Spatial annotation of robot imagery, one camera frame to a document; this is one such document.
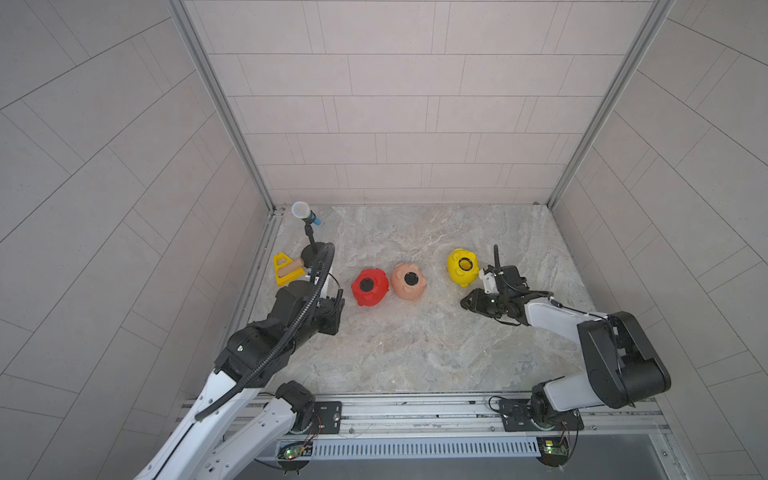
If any circuit board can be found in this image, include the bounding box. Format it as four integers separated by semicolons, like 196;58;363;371
277;441;314;461
536;437;570;468

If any aluminium corner post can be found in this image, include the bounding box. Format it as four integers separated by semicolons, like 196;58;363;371
165;0;276;215
546;0;676;211

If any yellow piggy bank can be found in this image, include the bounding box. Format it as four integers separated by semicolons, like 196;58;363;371
446;248;479;288

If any black plug front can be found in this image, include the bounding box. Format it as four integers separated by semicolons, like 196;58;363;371
404;272;419;286

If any toy microphone on stand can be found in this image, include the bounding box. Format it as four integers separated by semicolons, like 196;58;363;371
291;201;325;267

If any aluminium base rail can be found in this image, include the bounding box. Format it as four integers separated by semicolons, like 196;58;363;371
167;392;670;442

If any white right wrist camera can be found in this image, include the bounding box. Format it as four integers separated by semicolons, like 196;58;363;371
481;269;499;295

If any black corrugated cable left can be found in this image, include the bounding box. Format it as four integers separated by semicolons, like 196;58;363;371
194;241;337;422

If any aluminium corner post left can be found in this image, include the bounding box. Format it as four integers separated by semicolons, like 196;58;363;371
165;0;276;215

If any black plug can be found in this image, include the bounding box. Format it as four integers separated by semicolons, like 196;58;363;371
357;276;376;295
404;272;419;286

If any right circuit board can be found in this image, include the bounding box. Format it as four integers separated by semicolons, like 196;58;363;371
536;437;570;468

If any red piggy bank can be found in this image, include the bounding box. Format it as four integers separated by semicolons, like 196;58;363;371
351;268;389;307

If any pink piggy bank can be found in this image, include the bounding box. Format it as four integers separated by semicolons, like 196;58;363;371
390;263;427;301

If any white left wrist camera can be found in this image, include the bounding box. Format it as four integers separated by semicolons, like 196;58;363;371
307;266;332;299

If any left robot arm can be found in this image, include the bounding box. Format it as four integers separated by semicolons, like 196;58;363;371
137;279;345;479

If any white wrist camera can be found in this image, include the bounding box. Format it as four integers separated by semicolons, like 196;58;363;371
481;269;499;295
307;266;332;299

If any left circuit board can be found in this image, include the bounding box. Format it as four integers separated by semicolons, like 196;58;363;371
277;441;314;461

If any aluminium corner post right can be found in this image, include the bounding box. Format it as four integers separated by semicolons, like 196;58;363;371
546;0;676;211

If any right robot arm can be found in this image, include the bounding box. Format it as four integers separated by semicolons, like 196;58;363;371
460;271;672;430

